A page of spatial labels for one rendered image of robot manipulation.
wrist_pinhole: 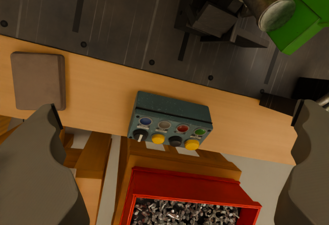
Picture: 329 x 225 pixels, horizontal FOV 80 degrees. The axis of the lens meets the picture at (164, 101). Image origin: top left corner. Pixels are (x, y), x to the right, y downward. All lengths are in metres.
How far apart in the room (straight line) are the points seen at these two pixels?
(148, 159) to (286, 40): 0.42
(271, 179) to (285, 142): 1.41
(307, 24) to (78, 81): 0.35
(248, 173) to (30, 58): 1.67
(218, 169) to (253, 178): 1.24
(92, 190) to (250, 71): 0.45
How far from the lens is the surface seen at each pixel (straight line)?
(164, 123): 0.35
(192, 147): 0.41
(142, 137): 0.37
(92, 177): 0.52
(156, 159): 0.56
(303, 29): 0.25
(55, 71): 0.37
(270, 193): 2.04
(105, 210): 1.68
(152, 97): 0.37
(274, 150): 0.55
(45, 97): 0.38
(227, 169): 0.64
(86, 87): 0.40
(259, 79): 0.48
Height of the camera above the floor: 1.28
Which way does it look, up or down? 74 degrees down
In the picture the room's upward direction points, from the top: 139 degrees clockwise
